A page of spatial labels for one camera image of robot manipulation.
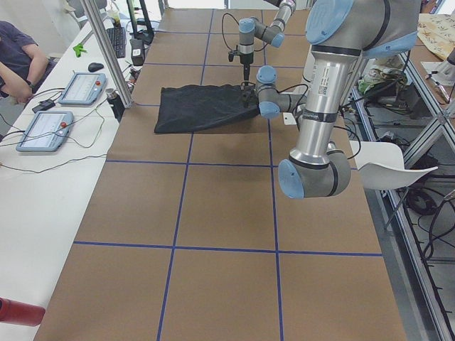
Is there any lower teach pendant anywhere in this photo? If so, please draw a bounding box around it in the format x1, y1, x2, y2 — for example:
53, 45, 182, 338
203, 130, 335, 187
16, 111, 74, 152

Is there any black braided right cable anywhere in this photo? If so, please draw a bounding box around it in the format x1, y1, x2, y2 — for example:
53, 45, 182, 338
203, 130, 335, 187
221, 12, 274, 63

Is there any black computer mouse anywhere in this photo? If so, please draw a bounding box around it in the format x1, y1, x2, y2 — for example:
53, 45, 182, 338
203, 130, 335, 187
87, 63, 104, 72

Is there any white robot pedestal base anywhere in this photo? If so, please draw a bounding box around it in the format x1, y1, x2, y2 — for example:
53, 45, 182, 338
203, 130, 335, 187
282, 53, 317, 129

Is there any aluminium frame post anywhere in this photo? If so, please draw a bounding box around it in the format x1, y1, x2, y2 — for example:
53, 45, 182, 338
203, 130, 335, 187
80, 0, 133, 108

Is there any black graphic t-shirt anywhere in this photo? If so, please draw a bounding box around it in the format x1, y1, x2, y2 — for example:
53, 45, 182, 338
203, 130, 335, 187
154, 85, 259, 134

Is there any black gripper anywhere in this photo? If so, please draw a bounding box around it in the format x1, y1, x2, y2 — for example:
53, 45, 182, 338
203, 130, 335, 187
237, 44, 255, 81
240, 81, 257, 102

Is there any black keyboard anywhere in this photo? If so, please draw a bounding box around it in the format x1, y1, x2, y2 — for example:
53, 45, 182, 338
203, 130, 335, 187
106, 26, 126, 58

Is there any teach pendant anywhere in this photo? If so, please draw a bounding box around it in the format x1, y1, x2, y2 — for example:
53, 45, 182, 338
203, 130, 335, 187
58, 72, 107, 106
16, 111, 74, 152

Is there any upper teach pendant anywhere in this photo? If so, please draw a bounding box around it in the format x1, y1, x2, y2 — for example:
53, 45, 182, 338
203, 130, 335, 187
58, 72, 107, 106

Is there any white plastic chair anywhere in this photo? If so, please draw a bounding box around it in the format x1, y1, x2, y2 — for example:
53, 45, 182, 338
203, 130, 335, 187
350, 141, 438, 190

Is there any seated person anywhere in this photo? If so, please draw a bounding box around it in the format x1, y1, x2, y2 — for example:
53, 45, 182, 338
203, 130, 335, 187
1, 21, 56, 104

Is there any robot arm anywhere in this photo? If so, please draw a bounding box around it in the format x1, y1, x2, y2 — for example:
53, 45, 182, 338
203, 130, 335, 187
229, 0, 296, 85
256, 1, 420, 199

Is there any black thermos bottle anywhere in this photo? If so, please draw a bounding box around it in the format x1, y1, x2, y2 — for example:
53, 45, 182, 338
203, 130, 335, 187
106, 88, 125, 122

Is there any red bottle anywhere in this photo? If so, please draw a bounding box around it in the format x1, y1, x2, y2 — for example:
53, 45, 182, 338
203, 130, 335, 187
0, 298, 46, 327

